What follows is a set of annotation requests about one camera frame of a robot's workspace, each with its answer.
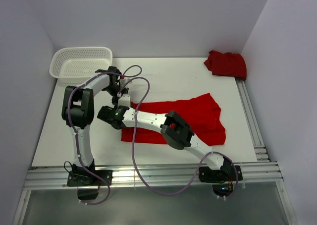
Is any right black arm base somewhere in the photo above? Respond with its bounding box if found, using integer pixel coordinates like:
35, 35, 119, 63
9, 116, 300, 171
199, 166, 243, 197

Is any front aluminium rail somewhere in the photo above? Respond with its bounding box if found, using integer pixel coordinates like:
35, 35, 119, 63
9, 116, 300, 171
23, 162, 283, 190

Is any bright red t-shirt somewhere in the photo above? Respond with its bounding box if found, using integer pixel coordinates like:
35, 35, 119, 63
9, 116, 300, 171
121, 93, 226, 146

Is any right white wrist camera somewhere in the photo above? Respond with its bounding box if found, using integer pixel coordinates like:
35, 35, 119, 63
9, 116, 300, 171
117, 94, 131, 108

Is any dark red t-shirt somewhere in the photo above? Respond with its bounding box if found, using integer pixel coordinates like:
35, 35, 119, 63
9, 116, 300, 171
204, 50, 247, 80

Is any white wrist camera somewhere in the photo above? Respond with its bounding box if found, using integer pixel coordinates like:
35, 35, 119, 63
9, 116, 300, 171
120, 77, 132, 85
117, 94, 131, 108

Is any right side aluminium rail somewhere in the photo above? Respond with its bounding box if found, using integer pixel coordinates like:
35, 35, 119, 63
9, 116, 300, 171
236, 79, 270, 163

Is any aluminium rail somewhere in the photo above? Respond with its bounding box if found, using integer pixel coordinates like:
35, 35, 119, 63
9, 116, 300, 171
236, 79, 270, 163
23, 162, 283, 190

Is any white perforated plastic basket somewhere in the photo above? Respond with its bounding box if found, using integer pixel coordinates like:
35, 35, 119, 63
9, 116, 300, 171
49, 47, 112, 84

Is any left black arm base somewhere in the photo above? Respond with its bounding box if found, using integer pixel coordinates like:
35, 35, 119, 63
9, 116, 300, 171
63, 161, 113, 202

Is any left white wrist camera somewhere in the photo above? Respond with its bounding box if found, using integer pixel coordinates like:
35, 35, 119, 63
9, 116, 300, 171
120, 77, 132, 85

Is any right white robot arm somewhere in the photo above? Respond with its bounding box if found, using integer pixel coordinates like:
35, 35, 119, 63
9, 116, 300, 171
97, 106, 232, 180

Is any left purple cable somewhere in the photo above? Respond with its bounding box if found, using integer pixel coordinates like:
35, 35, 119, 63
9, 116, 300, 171
68, 65, 143, 206

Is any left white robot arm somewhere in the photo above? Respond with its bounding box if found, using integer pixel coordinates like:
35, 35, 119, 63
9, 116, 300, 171
61, 66, 128, 185

